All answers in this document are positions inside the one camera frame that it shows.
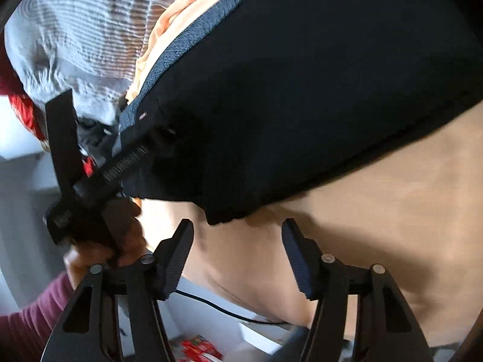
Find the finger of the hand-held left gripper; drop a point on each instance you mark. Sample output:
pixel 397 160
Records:
pixel 162 140

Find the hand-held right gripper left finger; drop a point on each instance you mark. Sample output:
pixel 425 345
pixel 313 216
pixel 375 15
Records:
pixel 176 258

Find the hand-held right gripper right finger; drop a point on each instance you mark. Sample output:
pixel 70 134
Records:
pixel 298 262

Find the black pants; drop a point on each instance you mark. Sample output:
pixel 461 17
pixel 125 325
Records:
pixel 283 101

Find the person's left forearm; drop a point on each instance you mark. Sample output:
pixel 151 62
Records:
pixel 30 320

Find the person's left hand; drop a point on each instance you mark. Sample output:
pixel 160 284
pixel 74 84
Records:
pixel 130 241

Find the dark clothing pile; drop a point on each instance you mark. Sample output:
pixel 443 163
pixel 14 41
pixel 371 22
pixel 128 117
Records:
pixel 94 135

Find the red embroidered pillow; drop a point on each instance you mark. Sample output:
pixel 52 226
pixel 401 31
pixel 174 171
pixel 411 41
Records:
pixel 22 113

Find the orange blanket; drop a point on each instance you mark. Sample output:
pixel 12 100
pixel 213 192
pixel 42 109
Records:
pixel 377 215

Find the red printed packet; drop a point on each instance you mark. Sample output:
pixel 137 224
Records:
pixel 196 348

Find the grey striped duvet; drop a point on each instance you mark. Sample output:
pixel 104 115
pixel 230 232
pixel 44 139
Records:
pixel 83 26

